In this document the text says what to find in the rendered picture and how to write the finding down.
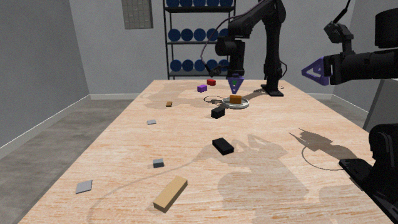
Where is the purple block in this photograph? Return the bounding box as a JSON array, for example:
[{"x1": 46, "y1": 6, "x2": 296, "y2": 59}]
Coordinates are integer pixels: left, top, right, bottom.
[{"x1": 197, "y1": 84, "x2": 207, "y2": 93}]

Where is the white round saucer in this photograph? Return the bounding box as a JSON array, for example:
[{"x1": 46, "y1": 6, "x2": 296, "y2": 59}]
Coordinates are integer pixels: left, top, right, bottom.
[{"x1": 222, "y1": 97, "x2": 249, "y2": 108}]

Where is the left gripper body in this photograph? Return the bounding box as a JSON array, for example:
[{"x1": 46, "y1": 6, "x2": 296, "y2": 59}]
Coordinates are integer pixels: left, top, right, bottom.
[{"x1": 323, "y1": 24, "x2": 372, "y2": 85}]

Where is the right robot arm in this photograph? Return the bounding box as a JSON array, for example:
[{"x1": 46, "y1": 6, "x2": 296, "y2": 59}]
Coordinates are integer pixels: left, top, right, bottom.
[{"x1": 215, "y1": 0, "x2": 286, "y2": 97}]

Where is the red block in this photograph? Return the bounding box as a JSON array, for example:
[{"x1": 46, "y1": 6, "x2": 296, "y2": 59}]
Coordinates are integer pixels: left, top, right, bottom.
[{"x1": 207, "y1": 79, "x2": 216, "y2": 86}]

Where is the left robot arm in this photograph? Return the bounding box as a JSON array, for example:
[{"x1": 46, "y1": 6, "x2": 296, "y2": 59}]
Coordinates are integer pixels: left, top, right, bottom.
[{"x1": 324, "y1": 8, "x2": 398, "y2": 224}]

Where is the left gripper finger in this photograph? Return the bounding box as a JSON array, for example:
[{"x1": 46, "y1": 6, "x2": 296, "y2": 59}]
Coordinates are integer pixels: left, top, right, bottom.
[
  {"x1": 313, "y1": 65, "x2": 320, "y2": 74},
  {"x1": 302, "y1": 56, "x2": 329, "y2": 86}
]

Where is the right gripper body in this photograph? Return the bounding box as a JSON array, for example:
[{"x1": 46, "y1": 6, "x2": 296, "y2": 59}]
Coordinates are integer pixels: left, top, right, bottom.
[{"x1": 213, "y1": 56, "x2": 245, "y2": 78}]

